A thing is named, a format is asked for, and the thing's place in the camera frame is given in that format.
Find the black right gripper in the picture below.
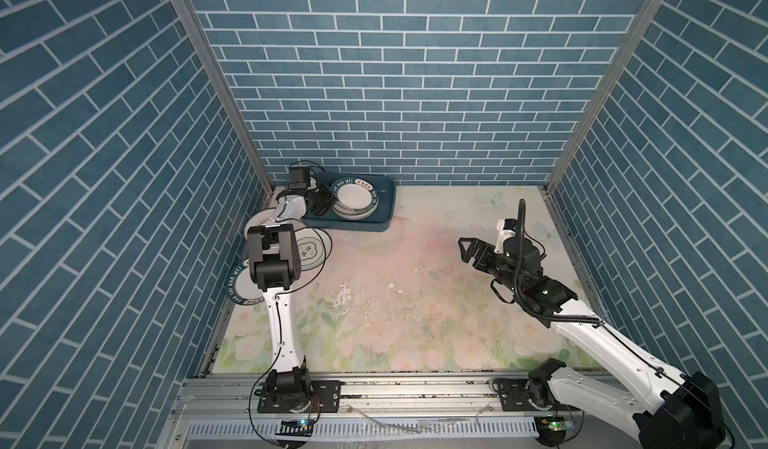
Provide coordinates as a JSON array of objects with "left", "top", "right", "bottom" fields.
[{"left": 460, "top": 234, "right": 524, "bottom": 297}]

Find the green lettered rim plate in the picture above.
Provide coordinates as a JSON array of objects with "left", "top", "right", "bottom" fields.
[
  {"left": 226, "top": 260, "right": 264, "bottom": 306},
  {"left": 331, "top": 177, "right": 380, "bottom": 220}
]

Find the white plate green flower outline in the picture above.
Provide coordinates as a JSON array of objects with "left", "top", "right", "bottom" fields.
[{"left": 295, "top": 227, "right": 333, "bottom": 271}]

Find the orange sunburst plate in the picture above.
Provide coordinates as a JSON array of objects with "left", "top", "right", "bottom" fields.
[{"left": 243, "top": 208, "right": 278, "bottom": 237}]

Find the teal plastic bin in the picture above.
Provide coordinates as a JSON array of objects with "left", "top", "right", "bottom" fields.
[{"left": 303, "top": 172, "right": 396, "bottom": 232}]

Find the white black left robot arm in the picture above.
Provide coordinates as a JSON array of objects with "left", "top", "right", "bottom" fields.
[{"left": 244, "top": 178, "right": 333, "bottom": 407}]

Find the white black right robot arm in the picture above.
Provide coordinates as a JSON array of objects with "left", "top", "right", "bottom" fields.
[{"left": 458, "top": 230, "right": 735, "bottom": 448}]

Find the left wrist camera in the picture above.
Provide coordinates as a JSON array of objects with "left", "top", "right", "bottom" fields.
[{"left": 287, "top": 166, "right": 313, "bottom": 192}]

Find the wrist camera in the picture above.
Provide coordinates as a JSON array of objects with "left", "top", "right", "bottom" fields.
[
  {"left": 287, "top": 166, "right": 313, "bottom": 192},
  {"left": 495, "top": 218, "right": 519, "bottom": 256}
]

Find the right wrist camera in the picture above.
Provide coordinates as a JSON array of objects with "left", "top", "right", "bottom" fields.
[{"left": 495, "top": 218, "right": 519, "bottom": 256}]

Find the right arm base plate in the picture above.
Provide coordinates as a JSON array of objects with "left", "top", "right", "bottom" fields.
[{"left": 491, "top": 378, "right": 538, "bottom": 412}]

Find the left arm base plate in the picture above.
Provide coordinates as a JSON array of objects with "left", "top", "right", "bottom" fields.
[{"left": 256, "top": 379, "right": 342, "bottom": 415}]

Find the aluminium mounting rail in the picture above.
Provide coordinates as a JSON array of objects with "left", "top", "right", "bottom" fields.
[{"left": 157, "top": 370, "right": 638, "bottom": 448}]

